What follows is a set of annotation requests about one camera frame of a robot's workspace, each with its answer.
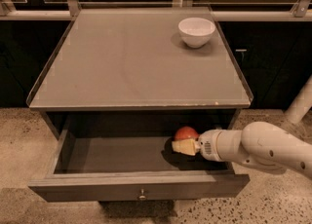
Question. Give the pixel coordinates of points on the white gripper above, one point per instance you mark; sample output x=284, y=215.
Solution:
x=208, y=144

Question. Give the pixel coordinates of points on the red apple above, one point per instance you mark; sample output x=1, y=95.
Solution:
x=186, y=133

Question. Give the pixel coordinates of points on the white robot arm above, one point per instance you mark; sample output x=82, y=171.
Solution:
x=258, y=145

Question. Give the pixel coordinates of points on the metal drawer knob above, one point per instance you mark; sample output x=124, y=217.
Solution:
x=141, y=196

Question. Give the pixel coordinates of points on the open grey top drawer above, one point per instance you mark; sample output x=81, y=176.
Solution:
x=89, y=167

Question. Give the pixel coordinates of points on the grey cabinet with glass top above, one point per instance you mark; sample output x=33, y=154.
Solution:
x=134, y=59

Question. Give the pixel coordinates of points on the white ceramic bowl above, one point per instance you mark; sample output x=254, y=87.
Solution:
x=196, y=32

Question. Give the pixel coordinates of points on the white pole leg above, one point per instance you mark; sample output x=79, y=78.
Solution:
x=301, y=104

